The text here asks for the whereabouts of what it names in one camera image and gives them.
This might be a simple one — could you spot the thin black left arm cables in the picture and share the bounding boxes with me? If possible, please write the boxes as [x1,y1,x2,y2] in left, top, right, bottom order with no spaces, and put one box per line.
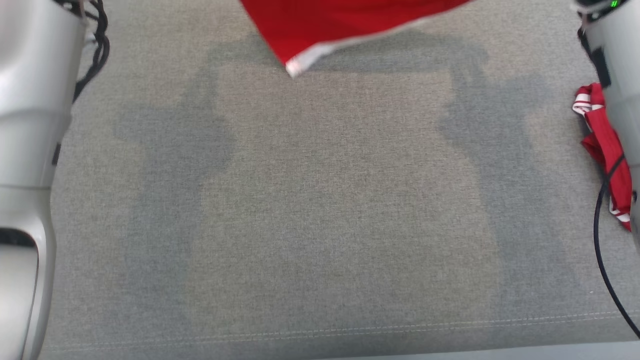
[55,0,111,103]

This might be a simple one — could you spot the red shorts with white trim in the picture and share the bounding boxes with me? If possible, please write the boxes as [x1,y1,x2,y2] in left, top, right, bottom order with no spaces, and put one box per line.
[572,82,633,232]

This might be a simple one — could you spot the red Bulls 23 jersey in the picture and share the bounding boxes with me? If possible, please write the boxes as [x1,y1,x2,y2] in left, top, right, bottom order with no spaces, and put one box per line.
[240,0,473,78]

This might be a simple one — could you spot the grey fabric sofa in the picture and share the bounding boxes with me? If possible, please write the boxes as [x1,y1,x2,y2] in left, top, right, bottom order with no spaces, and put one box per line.
[37,0,640,360]

